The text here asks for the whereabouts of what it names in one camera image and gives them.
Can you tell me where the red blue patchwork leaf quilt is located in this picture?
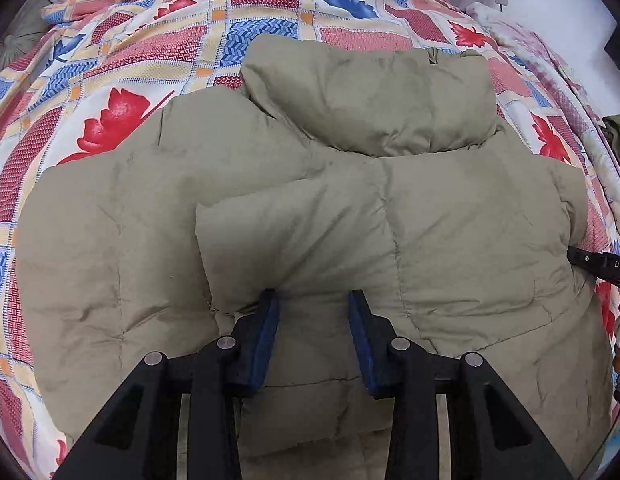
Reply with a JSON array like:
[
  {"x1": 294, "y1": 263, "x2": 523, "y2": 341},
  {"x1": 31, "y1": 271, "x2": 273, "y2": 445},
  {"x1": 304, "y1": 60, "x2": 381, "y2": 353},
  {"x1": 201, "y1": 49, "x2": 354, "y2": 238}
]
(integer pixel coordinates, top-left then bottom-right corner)
[{"x1": 0, "y1": 0, "x2": 620, "y2": 479}]

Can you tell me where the olive green puffer jacket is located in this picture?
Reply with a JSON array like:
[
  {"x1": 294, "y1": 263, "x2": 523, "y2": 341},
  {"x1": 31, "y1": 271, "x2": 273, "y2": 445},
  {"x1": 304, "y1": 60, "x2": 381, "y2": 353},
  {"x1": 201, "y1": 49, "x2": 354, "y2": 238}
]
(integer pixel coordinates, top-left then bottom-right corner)
[{"x1": 16, "y1": 35, "x2": 612, "y2": 479}]

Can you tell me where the round green pleated cushion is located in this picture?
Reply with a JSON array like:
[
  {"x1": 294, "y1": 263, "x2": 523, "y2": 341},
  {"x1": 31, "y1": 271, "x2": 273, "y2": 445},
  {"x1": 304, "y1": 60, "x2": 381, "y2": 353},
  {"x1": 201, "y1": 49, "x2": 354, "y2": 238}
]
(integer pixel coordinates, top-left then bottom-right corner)
[{"x1": 0, "y1": 0, "x2": 50, "y2": 72}]

